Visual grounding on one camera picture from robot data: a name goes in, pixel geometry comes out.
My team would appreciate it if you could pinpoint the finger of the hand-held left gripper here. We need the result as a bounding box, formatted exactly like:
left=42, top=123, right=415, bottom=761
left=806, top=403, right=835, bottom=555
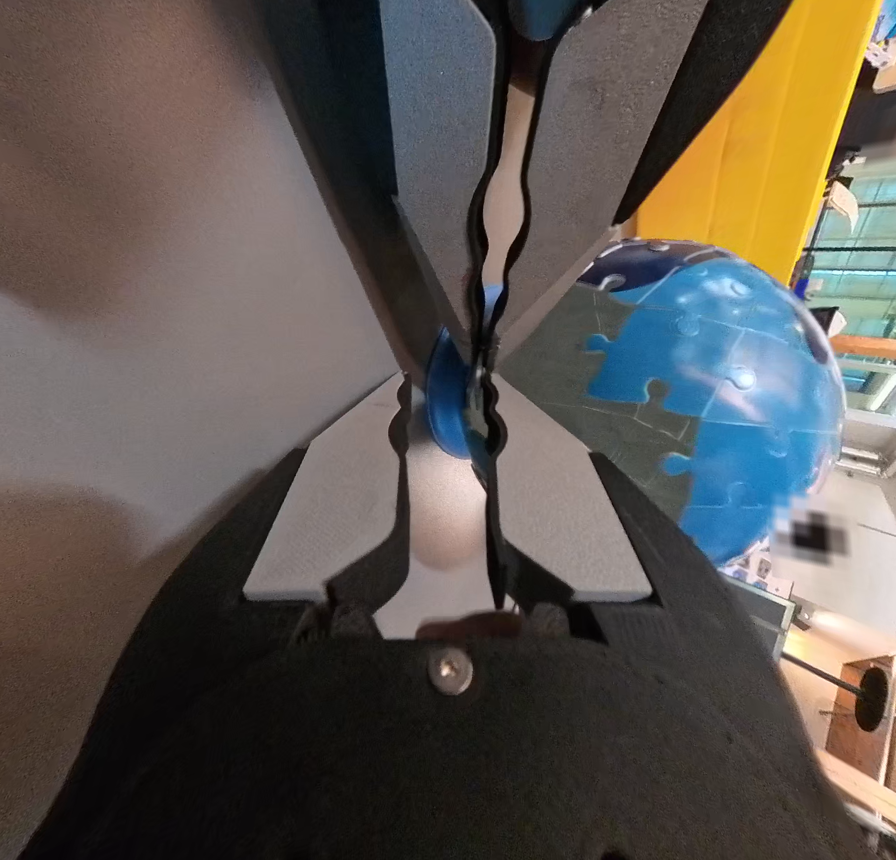
left=377, top=0, right=499, bottom=346
left=486, top=0, right=713, bottom=367

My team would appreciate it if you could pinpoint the black disc on rod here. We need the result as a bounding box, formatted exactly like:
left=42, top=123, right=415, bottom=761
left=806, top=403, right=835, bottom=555
left=780, top=650, right=891, bottom=735

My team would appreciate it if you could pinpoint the blue puzzle piece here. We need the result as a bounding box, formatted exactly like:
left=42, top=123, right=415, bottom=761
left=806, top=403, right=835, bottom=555
left=422, top=284, right=508, bottom=486

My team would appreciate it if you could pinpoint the blue puzzle ball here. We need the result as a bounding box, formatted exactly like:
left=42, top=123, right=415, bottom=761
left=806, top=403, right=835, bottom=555
left=500, top=239, right=849, bottom=568

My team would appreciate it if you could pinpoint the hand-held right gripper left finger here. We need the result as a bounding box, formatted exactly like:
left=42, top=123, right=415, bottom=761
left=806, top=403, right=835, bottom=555
left=244, top=373, right=414, bottom=602

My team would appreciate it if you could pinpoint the small curved puzzle piece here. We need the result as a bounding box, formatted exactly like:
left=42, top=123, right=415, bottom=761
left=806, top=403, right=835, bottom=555
left=465, top=345, right=501, bottom=469

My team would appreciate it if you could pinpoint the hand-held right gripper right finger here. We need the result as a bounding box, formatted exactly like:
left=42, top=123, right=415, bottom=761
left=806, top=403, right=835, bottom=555
left=483, top=375, right=652, bottom=603

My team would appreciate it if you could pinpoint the yellow plastic bin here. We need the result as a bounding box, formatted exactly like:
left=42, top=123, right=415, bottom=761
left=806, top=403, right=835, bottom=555
left=629, top=0, right=896, bottom=288

